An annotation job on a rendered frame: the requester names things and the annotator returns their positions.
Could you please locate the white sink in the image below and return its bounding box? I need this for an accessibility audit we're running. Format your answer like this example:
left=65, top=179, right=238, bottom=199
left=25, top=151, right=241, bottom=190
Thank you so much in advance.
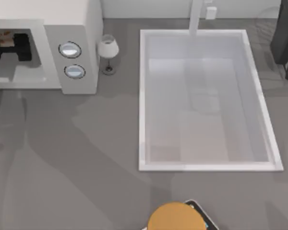
left=138, top=29, right=285, bottom=172

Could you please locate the white wall socket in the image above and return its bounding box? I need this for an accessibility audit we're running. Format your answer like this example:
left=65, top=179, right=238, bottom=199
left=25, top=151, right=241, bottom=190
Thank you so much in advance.
left=205, top=6, right=217, bottom=20

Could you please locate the small round microwave knob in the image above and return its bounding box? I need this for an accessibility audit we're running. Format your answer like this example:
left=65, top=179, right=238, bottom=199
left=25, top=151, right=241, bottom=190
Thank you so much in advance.
left=63, top=64, right=86, bottom=79

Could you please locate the brown bread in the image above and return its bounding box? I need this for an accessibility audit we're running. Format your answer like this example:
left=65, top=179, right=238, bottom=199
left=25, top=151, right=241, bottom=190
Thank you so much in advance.
left=0, top=29, right=16, bottom=47

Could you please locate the black smartphone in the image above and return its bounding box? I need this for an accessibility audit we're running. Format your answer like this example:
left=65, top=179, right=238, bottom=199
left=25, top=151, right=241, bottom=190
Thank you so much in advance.
left=183, top=199, right=220, bottom=230

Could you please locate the tall white tap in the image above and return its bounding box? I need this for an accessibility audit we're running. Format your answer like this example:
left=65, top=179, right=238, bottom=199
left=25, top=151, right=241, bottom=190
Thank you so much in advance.
left=188, top=0, right=203, bottom=37

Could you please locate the pale microwave oven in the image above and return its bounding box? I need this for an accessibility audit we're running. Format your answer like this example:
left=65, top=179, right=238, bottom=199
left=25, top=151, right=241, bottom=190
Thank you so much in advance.
left=0, top=0, right=104, bottom=95

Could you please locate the round orange lid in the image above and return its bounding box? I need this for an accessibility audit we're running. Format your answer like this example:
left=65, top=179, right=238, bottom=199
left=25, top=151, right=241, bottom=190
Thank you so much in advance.
left=147, top=201, right=207, bottom=230

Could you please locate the large round microwave knob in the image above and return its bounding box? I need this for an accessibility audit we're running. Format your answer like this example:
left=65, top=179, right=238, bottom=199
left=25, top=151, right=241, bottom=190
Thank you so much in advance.
left=58, top=41, right=82, bottom=59

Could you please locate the clear wine glass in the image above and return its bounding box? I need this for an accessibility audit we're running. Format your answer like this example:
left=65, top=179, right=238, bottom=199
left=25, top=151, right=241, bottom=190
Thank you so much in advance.
left=97, top=34, right=120, bottom=76

